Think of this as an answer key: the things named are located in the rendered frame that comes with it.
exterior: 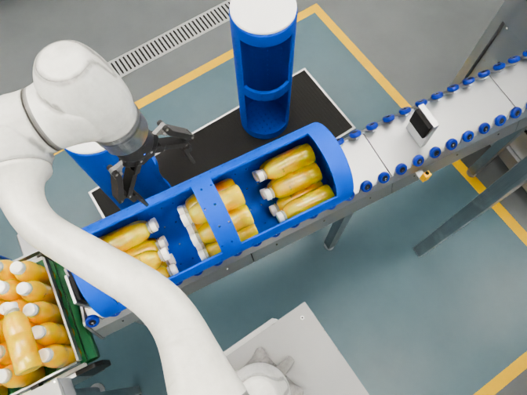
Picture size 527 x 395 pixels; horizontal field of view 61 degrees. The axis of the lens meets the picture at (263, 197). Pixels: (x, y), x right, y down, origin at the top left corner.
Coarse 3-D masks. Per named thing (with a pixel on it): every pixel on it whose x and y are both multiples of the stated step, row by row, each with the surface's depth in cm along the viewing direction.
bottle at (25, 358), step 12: (12, 312) 129; (12, 324) 126; (24, 324) 128; (12, 336) 125; (24, 336) 126; (12, 348) 124; (24, 348) 124; (36, 348) 127; (12, 360) 123; (24, 360) 123; (36, 360) 124; (24, 372) 125
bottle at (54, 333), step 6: (42, 324) 136; (48, 324) 136; (54, 324) 139; (60, 324) 144; (48, 330) 135; (54, 330) 137; (60, 330) 141; (66, 330) 145; (72, 330) 150; (42, 336) 133; (48, 336) 135; (54, 336) 137; (60, 336) 140; (66, 336) 144; (42, 342) 135; (48, 342) 136; (54, 342) 139; (60, 342) 142; (66, 342) 146
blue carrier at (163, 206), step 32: (320, 128) 142; (256, 160) 156; (320, 160) 160; (192, 192) 153; (256, 192) 161; (352, 192) 145; (96, 224) 134; (160, 224) 155; (224, 224) 132; (256, 224) 157; (288, 224) 141; (192, 256) 153; (224, 256) 139; (96, 288) 126
